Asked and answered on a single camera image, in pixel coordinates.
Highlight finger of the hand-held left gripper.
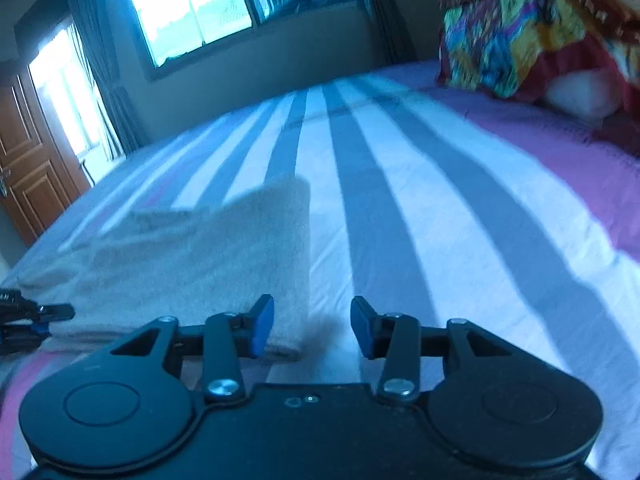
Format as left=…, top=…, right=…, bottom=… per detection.
left=0, top=324, right=53, bottom=356
left=0, top=287, right=76, bottom=326

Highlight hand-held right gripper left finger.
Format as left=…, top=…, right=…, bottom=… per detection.
left=109, top=294, right=276, bottom=403

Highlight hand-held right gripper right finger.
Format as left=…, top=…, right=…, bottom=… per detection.
left=350, top=296, right=507, bottom=404

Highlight grey pants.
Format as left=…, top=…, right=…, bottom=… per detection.
left=9, top=175, right=313, bottom=362

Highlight brown wooden door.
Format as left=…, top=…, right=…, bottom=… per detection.
left=0, top=72, right=94, bottom=249

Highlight striped bed sheet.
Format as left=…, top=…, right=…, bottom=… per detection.
left=0, top=57, right=640, bottom=480

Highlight tall bright side window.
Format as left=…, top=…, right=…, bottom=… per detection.
left=27, top=22, right=127, bottom=177

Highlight dark curtain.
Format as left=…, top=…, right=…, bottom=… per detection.
left=59, top=0, right=152, bottom=157
left=356, top=0, right=419, bottom=67

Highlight white pillow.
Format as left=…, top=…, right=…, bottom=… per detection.
left=544, top=67, right=622, bottom=122

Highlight large sliding window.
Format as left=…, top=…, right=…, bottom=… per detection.
left=111, top=0, right=362, bottom=81

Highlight colourful printed blanket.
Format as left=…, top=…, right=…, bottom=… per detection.
left=434, top=0, right=640, bottom=157

